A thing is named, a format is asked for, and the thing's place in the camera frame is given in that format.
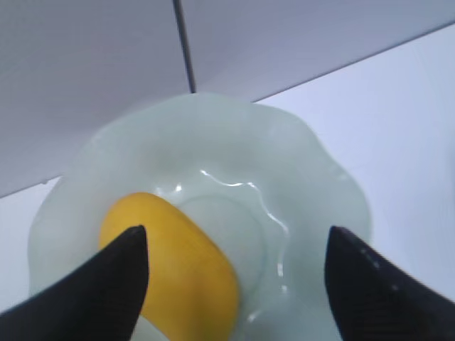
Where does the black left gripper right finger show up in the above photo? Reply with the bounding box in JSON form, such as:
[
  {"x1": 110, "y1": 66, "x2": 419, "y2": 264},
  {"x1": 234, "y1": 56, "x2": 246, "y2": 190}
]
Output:
[{"x1": 324, "y1": 227, "x2": 454, "y2": 340}]

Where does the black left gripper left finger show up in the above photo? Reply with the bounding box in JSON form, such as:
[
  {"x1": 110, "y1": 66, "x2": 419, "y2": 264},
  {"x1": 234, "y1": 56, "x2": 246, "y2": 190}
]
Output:
[{"x1": 1, "y1": 225, "x2": 149, "y2": 340}]

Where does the yellow mango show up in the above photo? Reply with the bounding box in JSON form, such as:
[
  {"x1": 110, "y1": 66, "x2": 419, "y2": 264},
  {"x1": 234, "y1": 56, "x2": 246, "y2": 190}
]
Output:
[{"x1": 99, "y1": 193, "x2": 240, "y2": 340}]

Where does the pale green wavy plate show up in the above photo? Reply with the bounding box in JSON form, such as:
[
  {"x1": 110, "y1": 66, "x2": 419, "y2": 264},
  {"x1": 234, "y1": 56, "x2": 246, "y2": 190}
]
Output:
[{"x1": 28, "y1": 94, "x2": 372, "y2": 340}]

